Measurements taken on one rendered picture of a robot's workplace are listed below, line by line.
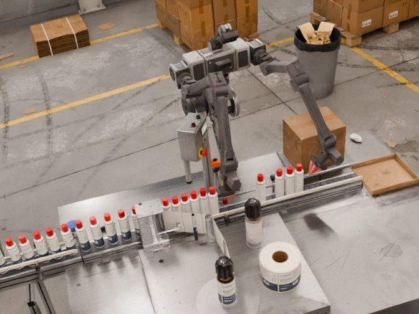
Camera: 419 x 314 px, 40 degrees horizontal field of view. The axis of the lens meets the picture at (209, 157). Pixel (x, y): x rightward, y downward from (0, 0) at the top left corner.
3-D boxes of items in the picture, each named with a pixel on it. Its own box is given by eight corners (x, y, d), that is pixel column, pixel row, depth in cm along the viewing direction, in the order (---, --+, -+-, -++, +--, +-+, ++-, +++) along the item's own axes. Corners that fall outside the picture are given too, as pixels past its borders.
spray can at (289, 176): (287, 199, 329) (287, 171, 316) (284, 193, 333) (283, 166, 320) (295, 197, 330) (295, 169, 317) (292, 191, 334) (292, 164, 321)
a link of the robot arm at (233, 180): (235, 157, 300) (221, 161, 296) (245, 169, 291) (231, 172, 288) (234, 176, 306) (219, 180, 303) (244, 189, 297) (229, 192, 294)
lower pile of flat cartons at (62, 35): (38, 58, 687) (33, 42, 674) (32, 40, 728) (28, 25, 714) (91, 45, 703) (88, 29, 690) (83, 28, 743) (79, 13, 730)
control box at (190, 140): (181, 159, 300) (176, 130, 288) (192, 141, 312) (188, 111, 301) (199, 162, 297) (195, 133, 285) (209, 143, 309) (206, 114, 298)
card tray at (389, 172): (371, 195, 332) (372, 190, 330) (351, 169, 352) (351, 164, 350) (418, 183, 337) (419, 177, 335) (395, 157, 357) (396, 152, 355)
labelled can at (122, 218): (123, 242, 313) (116, 215, 300) (121, 235, 317) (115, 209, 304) (133, 240, 314) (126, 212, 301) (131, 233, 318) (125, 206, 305)
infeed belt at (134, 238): (83, 260, 310) (81, 255, 308) (81, 250, 317) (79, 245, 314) (361, 185, 338) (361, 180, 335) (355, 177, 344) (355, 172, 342)
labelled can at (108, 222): (110, 246, 312) (102, 218, 299) (108, 239, 316) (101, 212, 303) (119, 243, 313) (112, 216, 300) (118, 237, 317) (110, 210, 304)
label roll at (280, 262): (271, 298, 275) (270, 278, 266) (253, 269, 290) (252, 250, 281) (308, 283, 280) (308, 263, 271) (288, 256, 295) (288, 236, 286)
